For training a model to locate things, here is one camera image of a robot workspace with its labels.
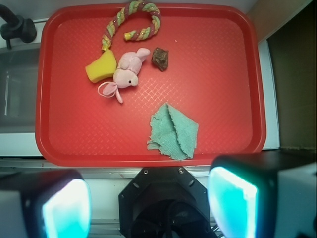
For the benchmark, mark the yellow sponge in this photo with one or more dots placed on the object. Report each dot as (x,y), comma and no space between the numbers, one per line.
(102,68)

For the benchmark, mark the red plastic tray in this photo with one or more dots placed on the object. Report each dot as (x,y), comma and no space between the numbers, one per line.
(213,77)

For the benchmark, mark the pink plush bunny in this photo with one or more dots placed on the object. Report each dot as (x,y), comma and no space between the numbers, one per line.
(125,75)

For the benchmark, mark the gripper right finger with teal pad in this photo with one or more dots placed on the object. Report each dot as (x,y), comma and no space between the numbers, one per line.
(271,194)

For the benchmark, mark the brown rock chunk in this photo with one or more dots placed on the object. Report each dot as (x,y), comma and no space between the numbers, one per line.
(160,58)

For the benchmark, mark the teal cloth rag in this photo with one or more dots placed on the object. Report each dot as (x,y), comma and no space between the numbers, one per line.
(173,133)

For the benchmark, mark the steel sink basin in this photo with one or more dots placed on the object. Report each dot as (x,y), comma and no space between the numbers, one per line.
(18,88)

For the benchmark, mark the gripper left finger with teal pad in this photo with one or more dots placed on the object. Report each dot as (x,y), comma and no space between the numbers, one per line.
(51,204)

